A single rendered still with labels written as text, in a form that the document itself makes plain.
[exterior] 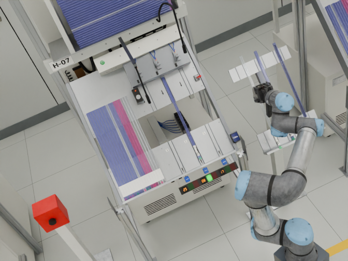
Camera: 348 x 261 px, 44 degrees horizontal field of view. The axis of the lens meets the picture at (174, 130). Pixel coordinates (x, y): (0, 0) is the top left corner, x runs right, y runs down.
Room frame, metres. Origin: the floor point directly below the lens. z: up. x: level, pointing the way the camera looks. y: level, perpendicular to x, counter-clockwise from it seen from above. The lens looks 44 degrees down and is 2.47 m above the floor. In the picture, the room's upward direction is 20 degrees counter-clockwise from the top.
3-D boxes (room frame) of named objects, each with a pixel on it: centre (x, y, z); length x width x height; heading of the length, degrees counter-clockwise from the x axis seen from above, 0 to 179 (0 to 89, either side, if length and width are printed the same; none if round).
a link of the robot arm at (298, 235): (0.93, -0.36, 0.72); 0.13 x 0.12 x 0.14; 54
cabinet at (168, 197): (2.10, 0.13, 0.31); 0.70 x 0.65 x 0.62; 97
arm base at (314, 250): (0.93, -0.37, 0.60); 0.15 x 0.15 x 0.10
